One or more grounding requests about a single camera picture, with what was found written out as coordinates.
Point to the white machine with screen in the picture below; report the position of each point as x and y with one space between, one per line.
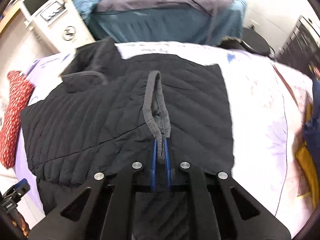
72 22

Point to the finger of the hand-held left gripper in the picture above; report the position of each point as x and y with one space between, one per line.
22 184

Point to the pink dotted bed sheet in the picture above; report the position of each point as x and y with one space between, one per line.
296 120

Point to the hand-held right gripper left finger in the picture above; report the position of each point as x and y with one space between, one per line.
154 160

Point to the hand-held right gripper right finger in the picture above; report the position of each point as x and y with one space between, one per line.
167 160

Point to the black round stool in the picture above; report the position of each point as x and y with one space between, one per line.
252 42

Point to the red floral pillow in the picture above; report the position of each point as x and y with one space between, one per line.
15 120

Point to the black quilted jacket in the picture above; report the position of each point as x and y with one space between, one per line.
75 130

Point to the yellow folded cloth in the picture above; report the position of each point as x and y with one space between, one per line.
310 170

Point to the navy folded cloth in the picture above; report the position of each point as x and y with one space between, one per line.
315 130

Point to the black metal rack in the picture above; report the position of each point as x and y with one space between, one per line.
300 42

